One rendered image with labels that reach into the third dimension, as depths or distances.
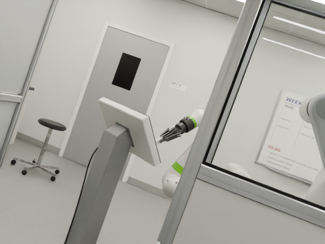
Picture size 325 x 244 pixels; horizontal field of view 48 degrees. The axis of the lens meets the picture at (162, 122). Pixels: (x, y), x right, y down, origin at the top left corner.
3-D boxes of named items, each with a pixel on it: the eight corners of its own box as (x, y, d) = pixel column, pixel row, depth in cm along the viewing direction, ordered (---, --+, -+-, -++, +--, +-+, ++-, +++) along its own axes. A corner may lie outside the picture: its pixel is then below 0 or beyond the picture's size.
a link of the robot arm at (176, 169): (172, 196, 228) (157, 184, 228) (172, 190, 241) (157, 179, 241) (191, 174, 227) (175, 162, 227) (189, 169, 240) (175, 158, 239)
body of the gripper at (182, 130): (177, 120, 233) (166, 126, 229) (186, 123, 227) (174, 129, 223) (180, 130, 237) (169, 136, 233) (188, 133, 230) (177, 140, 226)
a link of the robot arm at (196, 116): (199, 115, 248) (200, 103, 240) (212, 125, 241) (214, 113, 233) (183, 124, 241) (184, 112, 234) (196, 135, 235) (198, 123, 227)
